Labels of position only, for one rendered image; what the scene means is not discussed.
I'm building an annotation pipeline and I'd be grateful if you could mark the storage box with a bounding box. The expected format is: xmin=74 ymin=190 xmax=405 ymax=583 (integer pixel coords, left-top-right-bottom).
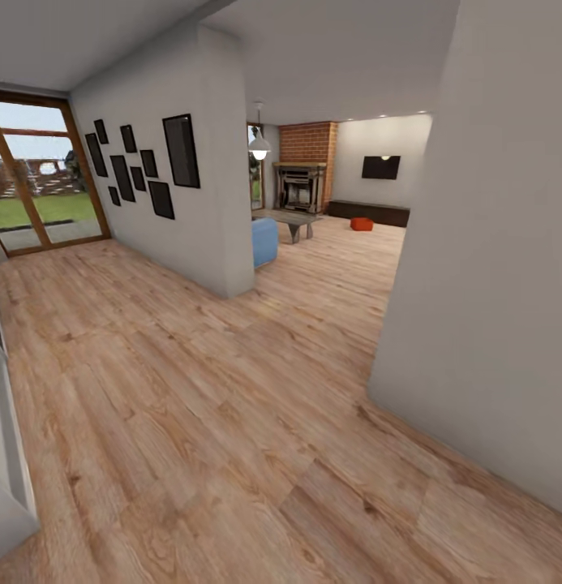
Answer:
xmin=350 ymin=218 xmax=374 ymax=231

